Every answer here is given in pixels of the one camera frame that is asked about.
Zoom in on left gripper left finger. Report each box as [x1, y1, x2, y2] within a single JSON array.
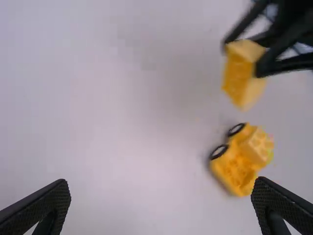
[[0, 179, 72, 235]]

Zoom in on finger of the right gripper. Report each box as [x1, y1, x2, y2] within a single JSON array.
[[222, 0, 282, 48], [255, 4, 313, 79]]

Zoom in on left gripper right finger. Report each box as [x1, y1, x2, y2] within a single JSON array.
[[251, 176, 313, 235]]

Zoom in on yellow toy car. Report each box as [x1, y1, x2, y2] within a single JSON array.
[[209, 122, 275, 198]]

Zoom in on yellow toy brick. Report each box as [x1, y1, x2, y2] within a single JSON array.
[[221, 39, 268, 112]]

